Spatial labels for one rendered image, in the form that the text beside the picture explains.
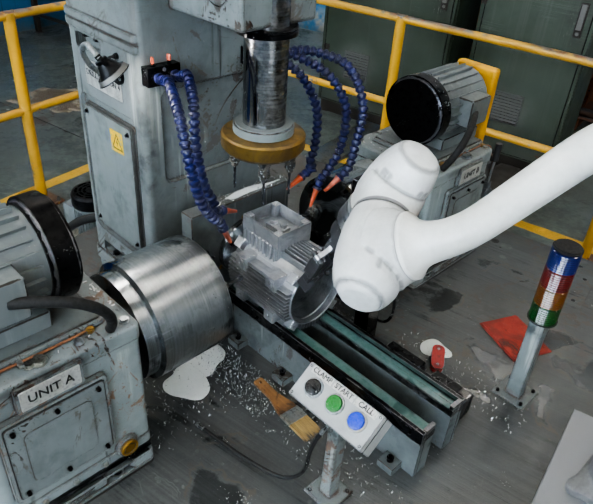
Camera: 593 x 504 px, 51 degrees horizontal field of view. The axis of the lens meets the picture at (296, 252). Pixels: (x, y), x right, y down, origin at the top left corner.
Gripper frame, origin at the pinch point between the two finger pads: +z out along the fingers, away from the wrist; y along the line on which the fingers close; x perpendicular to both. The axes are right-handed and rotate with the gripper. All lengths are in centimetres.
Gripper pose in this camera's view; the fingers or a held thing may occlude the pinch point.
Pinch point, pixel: (310, 278)
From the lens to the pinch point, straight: 129.4
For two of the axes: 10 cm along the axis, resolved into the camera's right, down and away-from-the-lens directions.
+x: 5.7, 7.9, -2.1
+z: -4.0, 4.9, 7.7
